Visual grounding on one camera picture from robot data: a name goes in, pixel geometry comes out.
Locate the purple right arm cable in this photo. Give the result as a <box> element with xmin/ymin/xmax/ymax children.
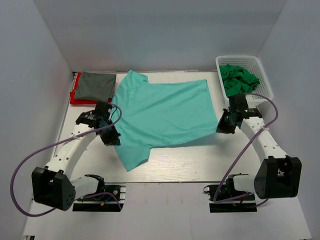
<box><xmin>213</xmin><ymin>93</ymin><xmax>279</xmax><ymax>208</ymax></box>

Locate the teal t shirt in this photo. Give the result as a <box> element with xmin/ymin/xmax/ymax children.
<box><xmin>111</xmin><ymin>70</ymin><xmax>218</xmax><ymax>171</ymax></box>

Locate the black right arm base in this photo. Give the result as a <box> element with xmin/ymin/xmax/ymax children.
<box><xmin>203</xmin><ymin>175</ymin><xmax>257</xmax><ymax>213</ymax></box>

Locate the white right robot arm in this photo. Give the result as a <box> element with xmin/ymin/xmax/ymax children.
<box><xmin>213</xmin><ymin>94</ymin><xmax>302</xmax><ymax>202</ymax></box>

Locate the folded red t shirt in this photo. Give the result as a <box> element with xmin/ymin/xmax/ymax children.
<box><xmin>69</xmin><ymin>72</ymin><xmax>113</xmax><ymax>106</ymax></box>

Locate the folded grey t shirt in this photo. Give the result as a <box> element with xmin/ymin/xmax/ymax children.
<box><xmin>73</xmin><ymin>71</ymin><xmax>117</xmax><ymax>101</ymax></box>

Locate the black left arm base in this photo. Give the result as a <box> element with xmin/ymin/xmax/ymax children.
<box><xmin>71</xmin><ymin>174</ymin><xmax>126</xmax><ymax>213</ymax></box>

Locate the crumpled green t shirt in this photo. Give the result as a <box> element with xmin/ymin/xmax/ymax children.
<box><xmin>219</xmin><ymin>64</ymin><xmax>260</xmax><ymax>97</ymax></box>

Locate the white plastic basket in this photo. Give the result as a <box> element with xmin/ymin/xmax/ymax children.
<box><xmin>215</xmin><ymin>55</ymin><xmax>274</xmax><ymax>107</ymax></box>

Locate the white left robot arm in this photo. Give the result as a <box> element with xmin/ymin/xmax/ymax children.
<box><xmin>31</xmin><ymin>102</ymin><xmax>122</xmax><ymax>211</ymax></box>

